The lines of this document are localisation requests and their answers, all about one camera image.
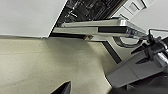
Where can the stainless steel dishwasher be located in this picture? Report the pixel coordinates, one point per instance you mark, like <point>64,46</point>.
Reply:
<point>93,27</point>

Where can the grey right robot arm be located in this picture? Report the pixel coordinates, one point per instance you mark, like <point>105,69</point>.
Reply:
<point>133,71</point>

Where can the white drawer unit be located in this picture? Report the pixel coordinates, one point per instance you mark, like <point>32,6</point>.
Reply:
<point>141,10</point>

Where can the white two-door sink cabinet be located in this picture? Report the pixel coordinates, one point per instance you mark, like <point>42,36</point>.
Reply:
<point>26,16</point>

